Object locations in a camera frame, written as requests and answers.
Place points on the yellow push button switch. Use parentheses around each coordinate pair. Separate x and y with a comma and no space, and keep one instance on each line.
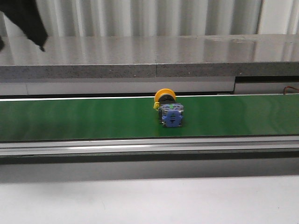
(170,112)

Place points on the white pleated curtain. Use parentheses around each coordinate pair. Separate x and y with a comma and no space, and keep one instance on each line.
(168,17)

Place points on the green conveyor belt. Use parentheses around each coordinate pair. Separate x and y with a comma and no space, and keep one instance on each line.
(122,118)

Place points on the silver aluminium conveyor frame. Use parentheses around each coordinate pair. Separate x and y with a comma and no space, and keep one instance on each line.
(150,149)

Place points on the grey stone countertop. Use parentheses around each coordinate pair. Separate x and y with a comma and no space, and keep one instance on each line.
(151,57)

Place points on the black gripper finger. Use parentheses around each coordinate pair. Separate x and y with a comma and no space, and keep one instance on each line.
(25,14)

